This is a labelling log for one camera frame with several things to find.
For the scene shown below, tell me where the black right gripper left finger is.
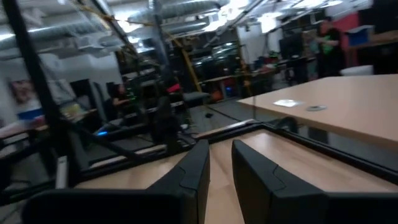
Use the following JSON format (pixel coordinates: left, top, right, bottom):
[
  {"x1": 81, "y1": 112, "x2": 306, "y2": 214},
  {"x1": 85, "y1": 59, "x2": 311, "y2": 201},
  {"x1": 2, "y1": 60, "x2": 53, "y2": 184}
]
[{"x1": 146, "y1": 139, "x2": 211, "y2": 224}]

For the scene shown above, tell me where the white tub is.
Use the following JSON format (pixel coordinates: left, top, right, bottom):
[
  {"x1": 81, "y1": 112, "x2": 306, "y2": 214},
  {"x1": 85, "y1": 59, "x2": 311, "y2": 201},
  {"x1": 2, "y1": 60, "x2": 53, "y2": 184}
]
[{"x1": 339, "y1": 64, "x2": 374, "y2": 77}]

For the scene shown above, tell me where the wall poster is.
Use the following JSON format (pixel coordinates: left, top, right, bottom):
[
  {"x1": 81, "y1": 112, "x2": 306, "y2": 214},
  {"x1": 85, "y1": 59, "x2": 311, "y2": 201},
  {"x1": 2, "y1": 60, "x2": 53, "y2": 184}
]
[{"x1": 8, "y1": 78, "x2": 37, "y2": 108}]

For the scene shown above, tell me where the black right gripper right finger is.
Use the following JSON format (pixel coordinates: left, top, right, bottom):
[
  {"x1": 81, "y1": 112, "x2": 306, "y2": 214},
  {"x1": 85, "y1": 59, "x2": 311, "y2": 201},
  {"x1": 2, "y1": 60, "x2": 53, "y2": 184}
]
[{"x1": 231, "y1": 139, "x2": 331, "y2": 224}]

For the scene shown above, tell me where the person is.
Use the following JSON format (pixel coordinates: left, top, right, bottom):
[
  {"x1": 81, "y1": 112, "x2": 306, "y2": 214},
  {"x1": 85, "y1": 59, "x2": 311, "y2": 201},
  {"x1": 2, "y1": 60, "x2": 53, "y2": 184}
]
[
  {"x1": 106, "y1": 82, "x2": 133, "y2": 121},
  {"x1": 315, "y1": 17, "x2": 345, "y2": 79}
]

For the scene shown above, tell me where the light wood desk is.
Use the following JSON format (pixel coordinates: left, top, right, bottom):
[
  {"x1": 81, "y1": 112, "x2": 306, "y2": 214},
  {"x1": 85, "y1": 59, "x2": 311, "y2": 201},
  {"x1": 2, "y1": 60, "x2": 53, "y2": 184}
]
[{"x1": 236, "y1": 73, "x2": 398, "y2": 147}]

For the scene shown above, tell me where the blue storage bin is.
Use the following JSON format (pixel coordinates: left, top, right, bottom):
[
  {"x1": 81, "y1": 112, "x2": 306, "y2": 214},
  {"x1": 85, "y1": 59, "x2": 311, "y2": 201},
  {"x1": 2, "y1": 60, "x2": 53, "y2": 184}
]
[{"x1": 345, "y1": 25, "x2": 375, "y2": 47}]

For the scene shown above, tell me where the yellow pole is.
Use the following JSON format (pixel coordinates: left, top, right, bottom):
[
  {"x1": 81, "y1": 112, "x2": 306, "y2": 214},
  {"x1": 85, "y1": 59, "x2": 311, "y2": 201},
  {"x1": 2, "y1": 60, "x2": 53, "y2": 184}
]
[{"x1": 178, "y1": 39, "x2": 203, "y2": 94}]

